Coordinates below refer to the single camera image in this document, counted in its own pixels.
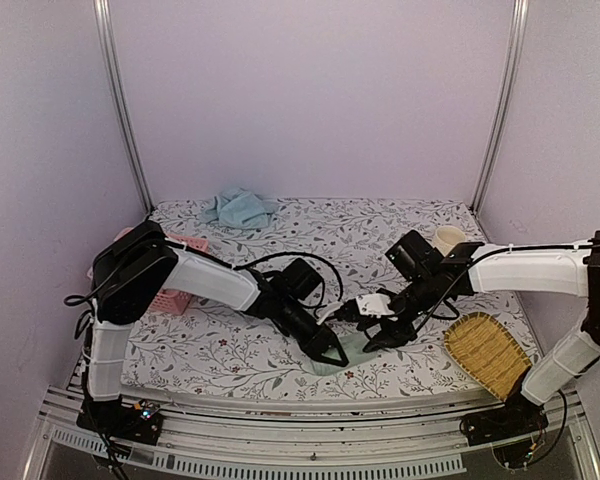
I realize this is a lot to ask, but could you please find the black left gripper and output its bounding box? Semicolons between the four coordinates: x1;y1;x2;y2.
276;299;348;370

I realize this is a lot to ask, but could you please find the green towel with panda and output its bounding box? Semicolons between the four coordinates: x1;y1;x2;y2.
304;333;377;377

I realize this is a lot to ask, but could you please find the blue towel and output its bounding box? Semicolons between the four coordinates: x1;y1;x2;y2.
201;187;278;230

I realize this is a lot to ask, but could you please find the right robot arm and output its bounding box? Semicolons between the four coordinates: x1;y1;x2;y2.
354;230;600;436

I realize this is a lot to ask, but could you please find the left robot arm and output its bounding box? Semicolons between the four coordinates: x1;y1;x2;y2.
63;220;349;434

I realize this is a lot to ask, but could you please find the woven bamboo tray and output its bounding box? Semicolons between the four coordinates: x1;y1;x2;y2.
444;312;532;402

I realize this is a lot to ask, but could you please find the pink plastic basket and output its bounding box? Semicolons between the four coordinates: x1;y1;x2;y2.
87;221;208;325

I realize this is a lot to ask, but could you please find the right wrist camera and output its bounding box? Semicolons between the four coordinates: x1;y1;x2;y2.
334;293;398;322

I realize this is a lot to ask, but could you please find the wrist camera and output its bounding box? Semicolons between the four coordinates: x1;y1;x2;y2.
316;302;343;325
334;293;398;322

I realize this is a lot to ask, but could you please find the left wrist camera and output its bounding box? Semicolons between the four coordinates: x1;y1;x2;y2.
316;302;343;325

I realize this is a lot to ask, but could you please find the aluminium front frame rail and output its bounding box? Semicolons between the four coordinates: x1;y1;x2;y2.
22;384;600;480

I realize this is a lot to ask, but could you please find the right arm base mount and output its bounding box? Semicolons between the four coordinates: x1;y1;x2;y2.
459;402;548;446

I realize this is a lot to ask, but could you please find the right aluminium post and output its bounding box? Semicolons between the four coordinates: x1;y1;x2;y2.
470;0;529;217

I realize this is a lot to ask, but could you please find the aluminium post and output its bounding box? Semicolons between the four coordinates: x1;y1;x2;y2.
93;0;154;214
470;0;529;217

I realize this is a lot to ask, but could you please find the left aluminium post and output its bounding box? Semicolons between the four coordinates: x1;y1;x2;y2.
93;0;154;214

